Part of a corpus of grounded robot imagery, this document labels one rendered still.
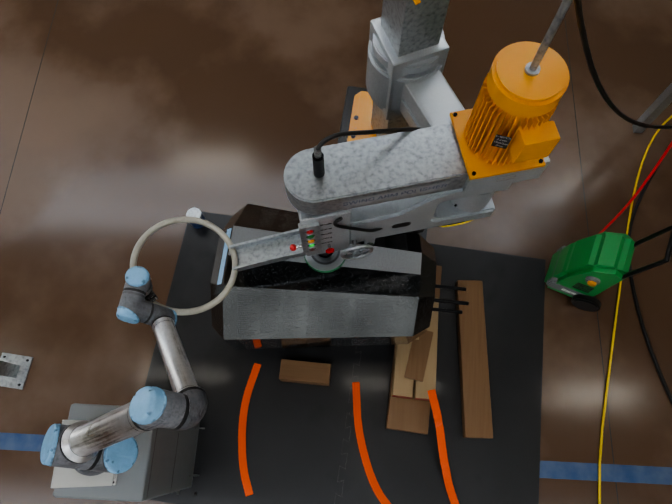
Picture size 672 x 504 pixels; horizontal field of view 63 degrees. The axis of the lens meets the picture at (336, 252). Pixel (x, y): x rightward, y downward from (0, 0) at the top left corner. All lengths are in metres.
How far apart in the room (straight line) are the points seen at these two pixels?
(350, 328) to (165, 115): 2.26
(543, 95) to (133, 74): 3.42
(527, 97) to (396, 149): 0.53
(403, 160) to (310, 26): 2.72
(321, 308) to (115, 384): 1.51
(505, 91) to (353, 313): 1.46
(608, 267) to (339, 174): 1.86
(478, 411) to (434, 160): 1.83
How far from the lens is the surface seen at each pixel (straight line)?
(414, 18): 2.30
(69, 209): 4.20
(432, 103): 2.45
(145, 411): 1.86
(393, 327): 2.85
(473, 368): 3.48
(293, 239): 2.63
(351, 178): 1.99
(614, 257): 3.39
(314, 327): 2.86
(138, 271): 2.34
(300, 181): 1.99
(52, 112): 4.65
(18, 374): 3.99
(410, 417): 3.37
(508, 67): 1.81
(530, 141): 1.85
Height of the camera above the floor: 3.45
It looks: 71 degrees down
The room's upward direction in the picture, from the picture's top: 1 degrees counter-clockwise
